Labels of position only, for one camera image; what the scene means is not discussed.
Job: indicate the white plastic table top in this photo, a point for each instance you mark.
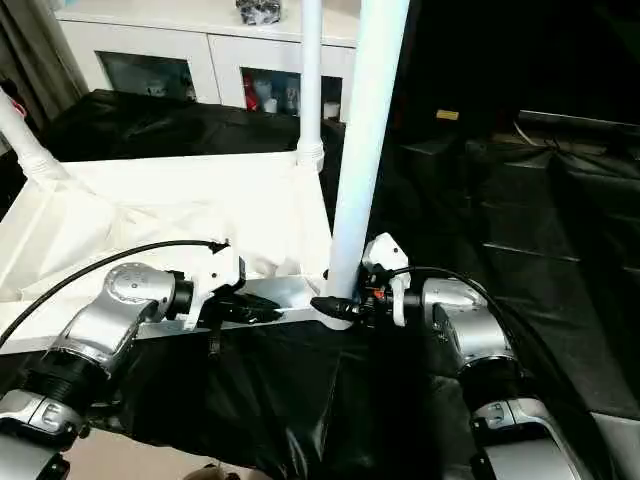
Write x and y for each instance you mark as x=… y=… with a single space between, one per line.
x=150 y=210

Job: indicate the white plastic table leg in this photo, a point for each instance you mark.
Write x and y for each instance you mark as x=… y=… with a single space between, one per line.
x=20 y=135
x=370 y=125
x=310 y=75

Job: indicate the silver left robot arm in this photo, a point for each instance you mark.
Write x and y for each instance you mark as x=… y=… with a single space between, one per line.
x=115 y=310

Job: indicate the black glossy mat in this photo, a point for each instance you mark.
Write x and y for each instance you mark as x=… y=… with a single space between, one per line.
x=525 y=250

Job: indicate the grey robot foot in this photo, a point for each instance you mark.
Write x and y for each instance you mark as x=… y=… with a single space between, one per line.
x=212 y=472

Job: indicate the patterned ceramic vase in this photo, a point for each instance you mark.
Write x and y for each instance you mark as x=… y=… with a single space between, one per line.
x=292 y=100

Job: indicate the red white ceramic figure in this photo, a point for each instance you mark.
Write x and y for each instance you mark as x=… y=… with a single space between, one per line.
x=251 y=97

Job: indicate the small tan box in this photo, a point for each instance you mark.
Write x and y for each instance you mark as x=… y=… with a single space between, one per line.
x=447 y=115

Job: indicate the white glass-door cabinet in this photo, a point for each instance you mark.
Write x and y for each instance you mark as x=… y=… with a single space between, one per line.
x=150 y=40

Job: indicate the red clothes hangers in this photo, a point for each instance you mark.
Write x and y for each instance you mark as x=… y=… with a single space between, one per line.
x=19 y=106

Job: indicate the grey curtain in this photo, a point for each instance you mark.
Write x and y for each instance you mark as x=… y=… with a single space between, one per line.
x=35 y=50

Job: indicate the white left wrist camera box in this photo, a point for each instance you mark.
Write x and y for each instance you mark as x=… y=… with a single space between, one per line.
x=212 y=272

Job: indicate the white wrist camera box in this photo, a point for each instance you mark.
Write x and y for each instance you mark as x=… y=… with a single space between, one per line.
x=212 y=272
x=387 y=252

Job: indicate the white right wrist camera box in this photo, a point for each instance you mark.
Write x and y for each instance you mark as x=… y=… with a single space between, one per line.
x=387 y=252

